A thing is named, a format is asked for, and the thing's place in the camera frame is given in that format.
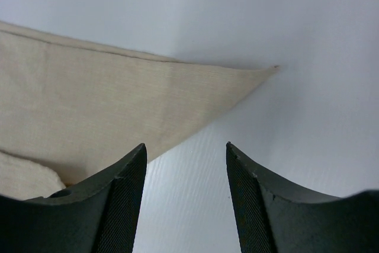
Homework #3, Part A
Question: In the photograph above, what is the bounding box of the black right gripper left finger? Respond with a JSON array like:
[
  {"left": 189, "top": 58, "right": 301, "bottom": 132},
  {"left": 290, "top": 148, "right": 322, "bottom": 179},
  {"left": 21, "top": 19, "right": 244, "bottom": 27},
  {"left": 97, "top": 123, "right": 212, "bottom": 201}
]
[{"left": 1, "top": 144, "right": 147, "bottom": 252}]

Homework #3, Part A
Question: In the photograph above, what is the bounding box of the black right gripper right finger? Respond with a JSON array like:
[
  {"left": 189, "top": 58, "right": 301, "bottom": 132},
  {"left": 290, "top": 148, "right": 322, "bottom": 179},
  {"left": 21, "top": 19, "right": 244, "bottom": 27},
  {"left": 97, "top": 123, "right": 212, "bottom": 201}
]
[{"left": 226, "top": 143, "right": 378, "bottom": 252}]

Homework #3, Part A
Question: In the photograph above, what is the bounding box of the beige cloth napkin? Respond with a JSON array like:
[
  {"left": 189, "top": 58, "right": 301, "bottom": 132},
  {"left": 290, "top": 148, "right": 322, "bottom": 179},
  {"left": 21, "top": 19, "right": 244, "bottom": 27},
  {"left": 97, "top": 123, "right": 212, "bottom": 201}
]
[{"left": 1, "top": 23, "right": 278, "bottom": 200}]

